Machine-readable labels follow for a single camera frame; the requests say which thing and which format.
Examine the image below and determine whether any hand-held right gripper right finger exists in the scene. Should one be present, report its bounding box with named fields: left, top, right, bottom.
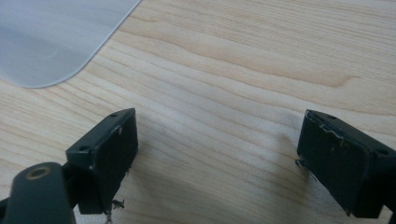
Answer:
left=294, top=108, right=396, bottom=219

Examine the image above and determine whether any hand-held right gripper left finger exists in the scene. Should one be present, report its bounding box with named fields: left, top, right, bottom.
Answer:
left=64, top=107, right=139, bottom=222

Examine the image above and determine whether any translucent grey plastic mat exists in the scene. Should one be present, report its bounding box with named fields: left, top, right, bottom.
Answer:
left=0, top=0, right=143, bottom=90

